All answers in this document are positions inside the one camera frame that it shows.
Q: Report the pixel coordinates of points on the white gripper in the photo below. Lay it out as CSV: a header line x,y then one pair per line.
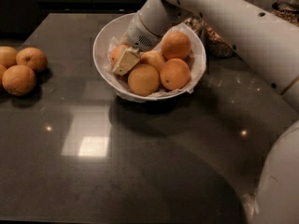
x,y
139,35

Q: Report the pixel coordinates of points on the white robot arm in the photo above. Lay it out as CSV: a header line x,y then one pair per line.
x,y
270,46

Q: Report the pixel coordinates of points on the white bowl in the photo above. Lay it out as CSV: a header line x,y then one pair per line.
x,y
106,44

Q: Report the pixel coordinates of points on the white paper liner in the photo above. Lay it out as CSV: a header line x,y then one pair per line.
x,y
194,62

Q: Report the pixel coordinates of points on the left glass jar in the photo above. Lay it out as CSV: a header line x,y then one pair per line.
x,y
196,24

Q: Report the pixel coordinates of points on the middle glass jar of cereal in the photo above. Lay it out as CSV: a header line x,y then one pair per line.
x,y
216,45

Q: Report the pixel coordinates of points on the edge orange on table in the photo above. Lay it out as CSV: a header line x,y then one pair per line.
x,y
2,71

